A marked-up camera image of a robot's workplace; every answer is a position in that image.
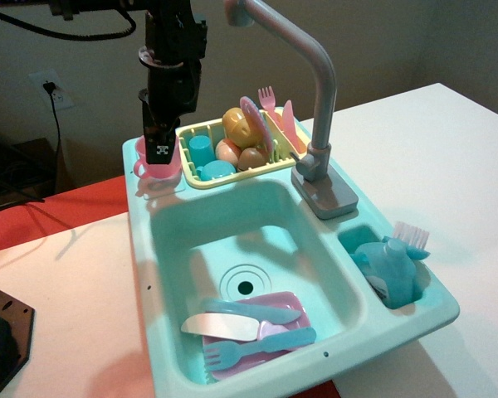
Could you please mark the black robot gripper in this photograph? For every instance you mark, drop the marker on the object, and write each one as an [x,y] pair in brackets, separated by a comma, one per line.
[175,43]

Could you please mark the pink toy cup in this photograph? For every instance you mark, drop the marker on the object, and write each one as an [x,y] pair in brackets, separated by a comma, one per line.
[142,169]

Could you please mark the blue toy cup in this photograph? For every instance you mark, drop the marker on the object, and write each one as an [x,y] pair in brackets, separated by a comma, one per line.
[201,151]

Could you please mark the mint green toy sink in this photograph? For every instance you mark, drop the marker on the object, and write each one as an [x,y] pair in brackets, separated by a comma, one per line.
[252,238]

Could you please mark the yellow dish rack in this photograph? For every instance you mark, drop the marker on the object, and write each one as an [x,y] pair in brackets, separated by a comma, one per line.
[214,130]

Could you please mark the peach toy egg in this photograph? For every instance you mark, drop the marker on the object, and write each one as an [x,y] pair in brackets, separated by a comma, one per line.
[228,151]

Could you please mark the yellow toy food top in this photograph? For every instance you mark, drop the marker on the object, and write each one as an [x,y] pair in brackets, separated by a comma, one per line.
[238,130]

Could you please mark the brown toy egg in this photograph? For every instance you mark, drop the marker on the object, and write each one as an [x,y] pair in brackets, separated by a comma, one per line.
[251,158]

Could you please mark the pink toy plate upright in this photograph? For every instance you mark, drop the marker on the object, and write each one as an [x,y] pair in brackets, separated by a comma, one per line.
[256,121]

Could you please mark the pink toy fork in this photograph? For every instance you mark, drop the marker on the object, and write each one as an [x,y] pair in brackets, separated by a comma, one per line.
[267,101]

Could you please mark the grey toy faucet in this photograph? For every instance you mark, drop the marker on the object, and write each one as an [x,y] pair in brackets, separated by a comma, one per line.
[325,191]

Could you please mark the red cloth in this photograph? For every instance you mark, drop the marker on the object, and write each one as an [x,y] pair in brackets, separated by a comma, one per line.
[62,212]

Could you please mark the silver toy knife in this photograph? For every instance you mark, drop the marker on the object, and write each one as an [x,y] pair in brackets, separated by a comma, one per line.
[230,326]

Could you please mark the purple square toy plate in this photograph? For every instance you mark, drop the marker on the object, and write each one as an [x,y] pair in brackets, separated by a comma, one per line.
[283,300]

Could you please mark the blue toy fork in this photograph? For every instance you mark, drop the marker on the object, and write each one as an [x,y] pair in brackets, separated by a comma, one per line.
[223,355]

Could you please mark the blue soap bottle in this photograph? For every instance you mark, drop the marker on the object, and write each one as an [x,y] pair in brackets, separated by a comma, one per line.
[388,269]

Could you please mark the blue dish brush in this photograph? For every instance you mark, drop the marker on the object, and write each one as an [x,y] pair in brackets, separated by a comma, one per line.
[414,238]

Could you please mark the white wall outlet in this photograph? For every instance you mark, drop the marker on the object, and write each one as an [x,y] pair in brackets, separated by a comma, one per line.
[48,85]

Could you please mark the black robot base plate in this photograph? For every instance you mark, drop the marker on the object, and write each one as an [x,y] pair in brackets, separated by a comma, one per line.
[16,326]

